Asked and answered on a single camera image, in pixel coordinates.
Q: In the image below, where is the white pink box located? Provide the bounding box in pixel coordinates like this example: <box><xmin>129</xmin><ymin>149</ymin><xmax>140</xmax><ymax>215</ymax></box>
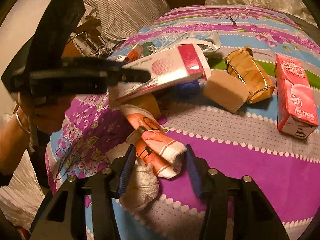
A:
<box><xmin>116</xmin><ymin>43</ymin><xmax>211</xmax><ymax>102</ymax></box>

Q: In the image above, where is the person left forearm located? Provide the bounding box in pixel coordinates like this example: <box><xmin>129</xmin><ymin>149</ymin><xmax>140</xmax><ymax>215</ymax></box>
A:
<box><xmin>1</xmin><ymin>107</ymin><xmax>30</xmax><ymax>176</ymax></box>

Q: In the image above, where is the person left hand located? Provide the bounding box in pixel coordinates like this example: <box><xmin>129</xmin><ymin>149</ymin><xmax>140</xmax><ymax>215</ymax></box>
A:
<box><xmin>18</xmin><ymin>92</ymin><xmax>75</xmax><ymax>134</ymax></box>

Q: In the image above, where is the orange small can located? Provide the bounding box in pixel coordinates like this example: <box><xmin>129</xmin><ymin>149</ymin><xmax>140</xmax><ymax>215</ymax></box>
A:
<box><xmin>123</xmin><ymin>43</ymin><xmax>143</xmax><ymax>63</ymax></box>

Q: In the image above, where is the white crumpled tissue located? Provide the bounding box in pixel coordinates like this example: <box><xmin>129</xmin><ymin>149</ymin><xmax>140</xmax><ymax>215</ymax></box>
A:
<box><xmin>119</xmin><ymin>157</ymin><xmax>159</xmax><ymax>213</ymax></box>

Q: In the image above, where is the blue bottle cap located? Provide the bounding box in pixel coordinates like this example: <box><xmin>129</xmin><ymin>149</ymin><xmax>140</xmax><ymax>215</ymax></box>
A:
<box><xmin>174</xmin><ymin>79</ymin><xmax>200</xmax><ymax>98</ymax></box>

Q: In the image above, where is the orange white crumpled pack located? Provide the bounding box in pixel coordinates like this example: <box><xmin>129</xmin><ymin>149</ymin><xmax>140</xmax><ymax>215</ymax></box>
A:
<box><xmin>120</xmin><ymin>105</ymin><xmax>186</xmax><ymax>179</ymax></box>

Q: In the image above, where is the striped pillow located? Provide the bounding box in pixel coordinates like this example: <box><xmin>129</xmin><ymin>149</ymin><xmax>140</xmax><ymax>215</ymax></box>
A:
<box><xmin>84</xmin><ymin>0</ymin><xmax>170</xmax><ymax>41</ymax></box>

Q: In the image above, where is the floral purple bedsheet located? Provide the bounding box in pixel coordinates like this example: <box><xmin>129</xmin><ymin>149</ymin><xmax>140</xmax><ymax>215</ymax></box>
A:
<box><xmin>45</xmin><ymin>5</ymin><xmax>319</xmax><ymax>239</ymax></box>

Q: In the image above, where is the white crumpled wrapper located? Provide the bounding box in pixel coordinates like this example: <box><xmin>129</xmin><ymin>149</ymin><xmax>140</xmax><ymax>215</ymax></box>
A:
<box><xmin>169</xmin><ymin>31</ymin><xmax>221</xmax><ymax>55</ymax></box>

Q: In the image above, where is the tan sponge block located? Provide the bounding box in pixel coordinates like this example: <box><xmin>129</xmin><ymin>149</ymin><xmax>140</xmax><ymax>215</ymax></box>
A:
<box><xmin>203</xmin><ymin>70</ymin><xmax>249</xmax><ymax>113</ymax></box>

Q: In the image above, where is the pink milk carton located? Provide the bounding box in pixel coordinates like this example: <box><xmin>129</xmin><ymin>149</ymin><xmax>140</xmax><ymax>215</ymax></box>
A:
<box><xmin>275</xmin><ymin>54</ymin><xmax>318</xmax><ymax>139</ymax></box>

